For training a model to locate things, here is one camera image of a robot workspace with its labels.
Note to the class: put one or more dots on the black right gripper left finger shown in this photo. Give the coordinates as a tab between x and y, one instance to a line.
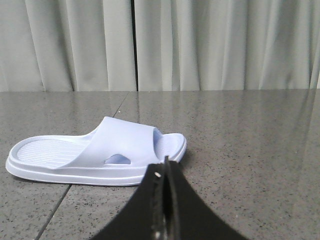
142	218

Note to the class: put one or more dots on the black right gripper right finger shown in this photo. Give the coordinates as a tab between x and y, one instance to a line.
186	216

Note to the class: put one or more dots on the light blue slipper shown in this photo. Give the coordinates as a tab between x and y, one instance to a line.
115	153

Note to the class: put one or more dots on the grey-green curtain right panel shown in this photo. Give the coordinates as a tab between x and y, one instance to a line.
186	45

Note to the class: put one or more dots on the grey-green curtain panel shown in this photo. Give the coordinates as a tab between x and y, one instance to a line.
186	45
66	46

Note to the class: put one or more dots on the grey-green curtain left panel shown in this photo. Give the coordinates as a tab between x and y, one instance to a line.
66	46

